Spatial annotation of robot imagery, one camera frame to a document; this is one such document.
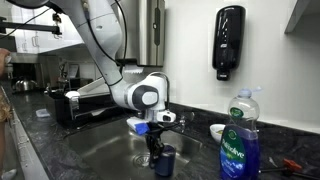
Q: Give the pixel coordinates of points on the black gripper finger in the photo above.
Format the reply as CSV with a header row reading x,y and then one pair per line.
x,y
150,145
158,146

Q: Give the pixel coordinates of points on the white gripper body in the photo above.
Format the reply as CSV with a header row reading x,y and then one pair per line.
x,y
156,116

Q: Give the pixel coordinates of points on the blue cup with handle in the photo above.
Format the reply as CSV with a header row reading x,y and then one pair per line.
x,y
165,164

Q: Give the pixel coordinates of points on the person's bare forearm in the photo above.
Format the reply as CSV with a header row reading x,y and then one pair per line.
x,y
4,115

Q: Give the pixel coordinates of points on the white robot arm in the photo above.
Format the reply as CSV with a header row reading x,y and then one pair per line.
x,y
101,32

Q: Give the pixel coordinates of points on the chrome sink faucet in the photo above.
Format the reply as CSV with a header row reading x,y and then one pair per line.
x,y
183,120

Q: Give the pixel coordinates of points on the round metal sink drain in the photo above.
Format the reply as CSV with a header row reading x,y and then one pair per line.
x,y
141,160

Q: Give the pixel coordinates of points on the stainless steel sink basin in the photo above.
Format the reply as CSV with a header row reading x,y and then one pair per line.
x,y
109,150

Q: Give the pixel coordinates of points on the white bowl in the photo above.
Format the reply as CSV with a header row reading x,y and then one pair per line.
x,y
214,127

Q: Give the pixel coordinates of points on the green yellow sponge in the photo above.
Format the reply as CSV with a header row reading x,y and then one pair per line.
x,y
220,132

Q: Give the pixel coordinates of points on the black dish rack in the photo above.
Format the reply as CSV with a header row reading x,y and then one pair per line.
x,y
77,111

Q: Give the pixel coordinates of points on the blue dish soap bottle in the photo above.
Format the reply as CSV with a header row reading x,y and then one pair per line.
x,y
239,148

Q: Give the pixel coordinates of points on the steel paper towel dispenser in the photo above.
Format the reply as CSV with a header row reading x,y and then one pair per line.
x,y
143,26

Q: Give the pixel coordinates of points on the metal kettle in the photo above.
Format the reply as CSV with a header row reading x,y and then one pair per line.
x,y
23,84

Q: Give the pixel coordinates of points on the black wall soap dispenser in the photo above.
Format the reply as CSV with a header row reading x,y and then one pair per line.
x,y
228,39

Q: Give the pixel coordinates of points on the red handled tool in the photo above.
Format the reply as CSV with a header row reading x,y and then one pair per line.
x,y
290,168

